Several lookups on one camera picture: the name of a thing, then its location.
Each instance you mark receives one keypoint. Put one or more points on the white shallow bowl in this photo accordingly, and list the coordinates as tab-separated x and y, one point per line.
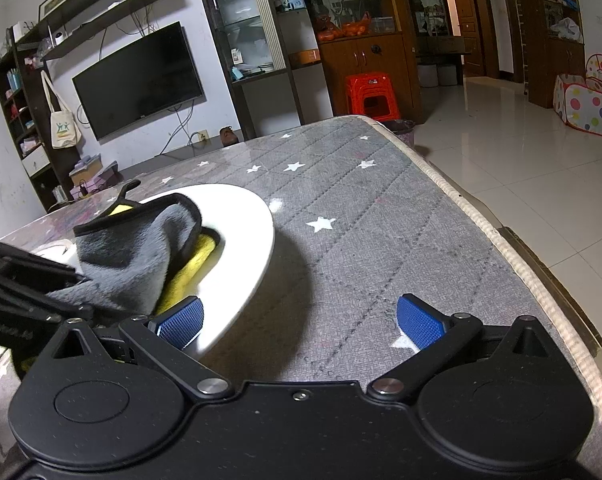
232	274

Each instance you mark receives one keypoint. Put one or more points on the black left bookshelf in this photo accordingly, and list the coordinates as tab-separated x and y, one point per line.
25	104

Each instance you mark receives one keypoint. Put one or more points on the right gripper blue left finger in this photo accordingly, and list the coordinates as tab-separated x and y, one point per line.
159	343

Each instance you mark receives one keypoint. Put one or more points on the red plastic stool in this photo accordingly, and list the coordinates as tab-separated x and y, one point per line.
372	95

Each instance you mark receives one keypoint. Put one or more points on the brown shoe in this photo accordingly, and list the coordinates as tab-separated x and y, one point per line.
228	137

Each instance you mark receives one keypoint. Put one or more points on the black glass display shelf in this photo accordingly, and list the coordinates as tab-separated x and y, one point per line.
271	64

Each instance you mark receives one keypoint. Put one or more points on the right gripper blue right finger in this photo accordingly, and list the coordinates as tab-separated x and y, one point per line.
440	341

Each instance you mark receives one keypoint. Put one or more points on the white tote bag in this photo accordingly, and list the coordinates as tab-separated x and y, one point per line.
64	130

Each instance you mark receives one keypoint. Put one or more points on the polka dot play tent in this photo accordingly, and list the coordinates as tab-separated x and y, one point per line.
577	100

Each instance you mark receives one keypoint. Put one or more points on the yellow grey cleaning cloth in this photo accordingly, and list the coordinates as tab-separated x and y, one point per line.
138	258

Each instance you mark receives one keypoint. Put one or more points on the black wall television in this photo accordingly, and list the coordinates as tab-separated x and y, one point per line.
147	76

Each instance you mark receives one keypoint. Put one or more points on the dark wooden cabinet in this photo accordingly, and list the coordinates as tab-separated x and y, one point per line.
364	36

